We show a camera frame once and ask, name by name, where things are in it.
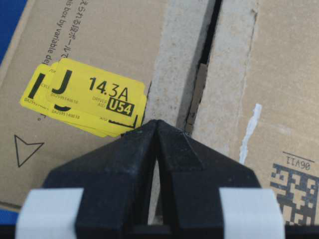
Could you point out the brown cardboard box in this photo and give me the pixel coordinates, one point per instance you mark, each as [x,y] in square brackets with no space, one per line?
[240,76]

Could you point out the yellow shipping label stickers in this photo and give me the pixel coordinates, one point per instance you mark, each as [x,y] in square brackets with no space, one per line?
[92,99]

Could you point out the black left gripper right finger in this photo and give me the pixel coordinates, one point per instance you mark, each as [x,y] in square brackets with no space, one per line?
[190,177]

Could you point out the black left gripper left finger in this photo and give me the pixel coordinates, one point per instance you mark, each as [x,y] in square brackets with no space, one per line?
[116,179]

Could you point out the blue table mat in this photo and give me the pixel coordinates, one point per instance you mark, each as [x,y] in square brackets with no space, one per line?
[10,14]

